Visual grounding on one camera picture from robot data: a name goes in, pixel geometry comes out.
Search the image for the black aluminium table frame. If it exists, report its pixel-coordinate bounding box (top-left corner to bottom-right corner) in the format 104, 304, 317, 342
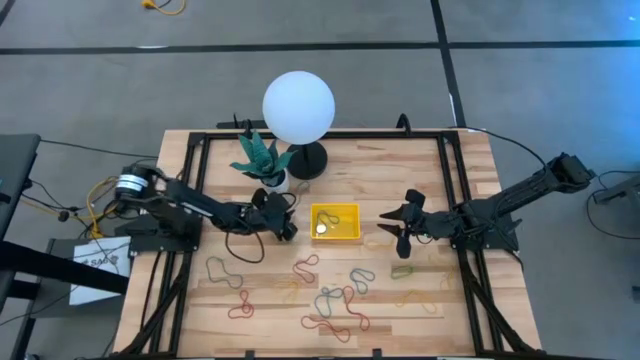
117, 127, 539, 360

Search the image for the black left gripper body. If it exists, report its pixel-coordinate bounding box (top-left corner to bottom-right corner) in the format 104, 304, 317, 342
238, 187, 300, 242

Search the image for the green snake plant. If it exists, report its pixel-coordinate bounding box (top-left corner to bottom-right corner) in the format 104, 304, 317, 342
229, 129, 296, 187

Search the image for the black floor cable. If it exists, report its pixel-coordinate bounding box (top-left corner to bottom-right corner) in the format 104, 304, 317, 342
585, 169, 640, 240

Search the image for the yellow rubber band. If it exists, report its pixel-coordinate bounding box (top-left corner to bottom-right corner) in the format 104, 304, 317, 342
439, 267, 459, 291
394, 289, 439, 315
272, 278, 303, 304

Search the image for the white globe lamp black stand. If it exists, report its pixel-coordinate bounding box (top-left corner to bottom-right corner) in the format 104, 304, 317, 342
261, 70, 337, 181

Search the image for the dark grey desk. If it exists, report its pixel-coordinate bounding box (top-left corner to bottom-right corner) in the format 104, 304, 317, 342
0, 133, 42, 241

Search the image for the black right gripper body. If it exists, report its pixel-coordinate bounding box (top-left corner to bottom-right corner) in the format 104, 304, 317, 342
394, 188, 454, 260

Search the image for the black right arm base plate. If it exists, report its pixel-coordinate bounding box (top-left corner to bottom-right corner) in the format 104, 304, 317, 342
449, 212, 524, 251

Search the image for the red rubber band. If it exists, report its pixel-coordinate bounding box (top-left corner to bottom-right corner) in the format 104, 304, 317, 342
342, 285, 372, 332
300, 314, 352, 344
292, 253, 320, 285
227, 289, 255, 320

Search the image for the yellow plastic slotted bin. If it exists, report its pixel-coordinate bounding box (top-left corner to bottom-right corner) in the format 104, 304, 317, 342
309, 202, 362, 242

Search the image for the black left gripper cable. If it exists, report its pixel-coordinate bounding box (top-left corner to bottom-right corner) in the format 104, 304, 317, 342
223, 230, 266, 265

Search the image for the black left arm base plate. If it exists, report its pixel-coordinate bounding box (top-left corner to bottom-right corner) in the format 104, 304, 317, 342
114, 219, 204, 254

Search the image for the yellow floor cable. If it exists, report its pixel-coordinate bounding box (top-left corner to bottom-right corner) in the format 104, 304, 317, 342
141, 0, 187, 16

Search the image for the grey stand leg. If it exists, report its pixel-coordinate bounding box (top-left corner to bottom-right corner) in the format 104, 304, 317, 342
593, 172, 640, 205

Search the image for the black beam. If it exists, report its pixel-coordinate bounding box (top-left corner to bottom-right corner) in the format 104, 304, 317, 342
0, 239, 130, 296

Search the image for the blue rubber band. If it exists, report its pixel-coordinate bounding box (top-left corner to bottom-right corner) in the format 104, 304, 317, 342
348, 267, 377, 295
313, 286, 346, 320

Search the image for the white plant pot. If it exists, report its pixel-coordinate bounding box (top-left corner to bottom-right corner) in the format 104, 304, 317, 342
254, 169, 291, 197

